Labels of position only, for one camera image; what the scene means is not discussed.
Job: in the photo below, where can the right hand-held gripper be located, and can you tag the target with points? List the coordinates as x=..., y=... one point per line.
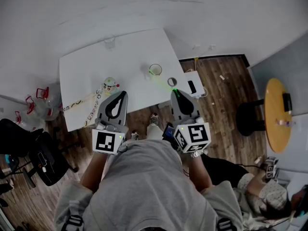
x=197, y=136

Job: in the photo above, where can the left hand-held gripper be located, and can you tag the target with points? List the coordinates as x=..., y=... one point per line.
x=106, y=142

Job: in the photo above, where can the green thin stick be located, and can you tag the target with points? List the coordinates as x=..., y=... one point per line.
x=163, y=83

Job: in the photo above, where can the person's left forearm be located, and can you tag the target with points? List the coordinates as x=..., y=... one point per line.
x=92, y=174

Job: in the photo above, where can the person's right forearm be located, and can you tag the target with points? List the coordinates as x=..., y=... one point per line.
x=199, y=174

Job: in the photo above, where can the black smartphone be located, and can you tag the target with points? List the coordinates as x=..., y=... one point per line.
x=191, y=86

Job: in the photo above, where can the cartoon boy figure toy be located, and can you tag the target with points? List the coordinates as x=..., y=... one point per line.
x=110, y=85

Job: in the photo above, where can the white box with phone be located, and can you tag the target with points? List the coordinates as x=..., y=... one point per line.
x=198, y=80

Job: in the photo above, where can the person's right shoe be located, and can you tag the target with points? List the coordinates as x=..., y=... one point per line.
x=154, y=118

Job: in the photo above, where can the person's shoe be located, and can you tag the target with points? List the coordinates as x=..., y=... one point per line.
x=154, y=118
x=136, y=136

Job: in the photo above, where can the person's left shoe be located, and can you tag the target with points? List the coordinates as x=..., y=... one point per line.
x=136, y=136

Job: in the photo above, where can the person's beige trousers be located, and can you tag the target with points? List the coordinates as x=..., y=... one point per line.
x=154, y=132

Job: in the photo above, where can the silver wristwatch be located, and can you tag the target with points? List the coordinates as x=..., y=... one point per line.
x=196, y=154

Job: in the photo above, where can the small yellow tag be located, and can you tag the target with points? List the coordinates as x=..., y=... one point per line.
x=196, y=59

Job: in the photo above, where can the white table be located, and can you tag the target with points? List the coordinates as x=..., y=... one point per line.
x=125, y=56

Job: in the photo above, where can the person's grey sweatshirt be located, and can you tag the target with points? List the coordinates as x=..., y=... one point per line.
x=149, y=189

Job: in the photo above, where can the round wooden table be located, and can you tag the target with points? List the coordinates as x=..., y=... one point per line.
x=274, y=129

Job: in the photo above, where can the small pink trinket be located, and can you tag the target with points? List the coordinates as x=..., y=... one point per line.
x=280, y=122

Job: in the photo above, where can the black office chair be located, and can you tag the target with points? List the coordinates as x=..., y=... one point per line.
x=16, y=133

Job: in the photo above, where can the black box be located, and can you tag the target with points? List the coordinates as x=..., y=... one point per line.
x=287, y=102

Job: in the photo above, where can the small purple trinket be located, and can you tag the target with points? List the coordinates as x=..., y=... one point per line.
x=289, y=123

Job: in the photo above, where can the white wall socket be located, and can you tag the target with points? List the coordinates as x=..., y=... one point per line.
x=211, y=47

